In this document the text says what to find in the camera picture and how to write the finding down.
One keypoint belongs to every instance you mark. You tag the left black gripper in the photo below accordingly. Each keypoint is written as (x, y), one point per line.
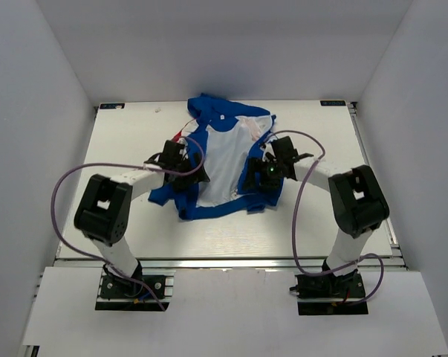
(196, 177)

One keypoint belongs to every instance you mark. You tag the aluminium table rail frame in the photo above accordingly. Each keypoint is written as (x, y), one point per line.
(261, 240)

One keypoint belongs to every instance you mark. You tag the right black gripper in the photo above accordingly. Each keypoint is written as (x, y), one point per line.
(256, 164)

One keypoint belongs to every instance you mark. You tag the right blue corner sticker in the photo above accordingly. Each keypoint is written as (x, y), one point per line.
(333, 103)

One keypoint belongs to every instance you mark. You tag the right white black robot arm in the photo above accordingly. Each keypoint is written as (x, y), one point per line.
(358, 204)

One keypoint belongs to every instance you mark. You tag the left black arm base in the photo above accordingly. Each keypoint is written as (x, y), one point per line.
(117, 294)

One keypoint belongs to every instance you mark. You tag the blue corner sticker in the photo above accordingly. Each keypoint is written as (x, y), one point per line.
(333, 103)
(111, 106)

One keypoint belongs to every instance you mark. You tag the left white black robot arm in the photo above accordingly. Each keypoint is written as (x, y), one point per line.
(103, 212)

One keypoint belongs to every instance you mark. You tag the blue white red jacket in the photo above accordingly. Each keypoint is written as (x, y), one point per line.
(226, 135)

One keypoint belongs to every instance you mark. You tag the left blue corner sticker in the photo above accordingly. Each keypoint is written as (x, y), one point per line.
(111, 106)

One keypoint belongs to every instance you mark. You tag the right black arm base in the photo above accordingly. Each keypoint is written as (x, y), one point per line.
(328, 295)

